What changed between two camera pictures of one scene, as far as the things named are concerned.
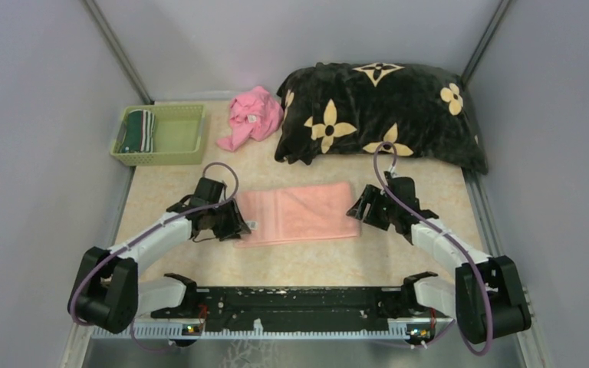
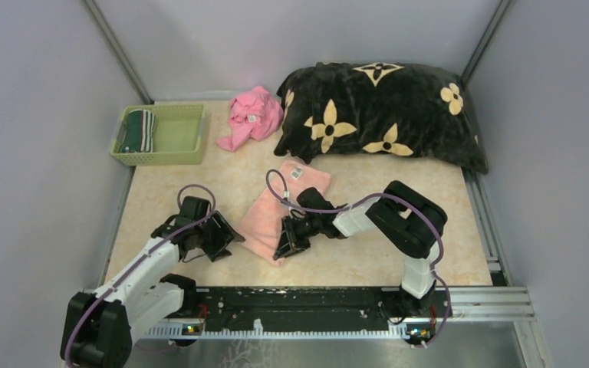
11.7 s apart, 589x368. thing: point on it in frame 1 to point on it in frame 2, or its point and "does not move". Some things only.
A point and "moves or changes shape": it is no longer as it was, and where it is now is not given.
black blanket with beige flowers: x=352 y=108 does not move
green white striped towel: x=138 y=133 does not move
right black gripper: x=370 y=195 to x=290 y=240
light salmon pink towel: x=301 y=213 moves or changes shape
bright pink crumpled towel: x=254 y=114 does not move
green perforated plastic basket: x=179 y=135 does not move
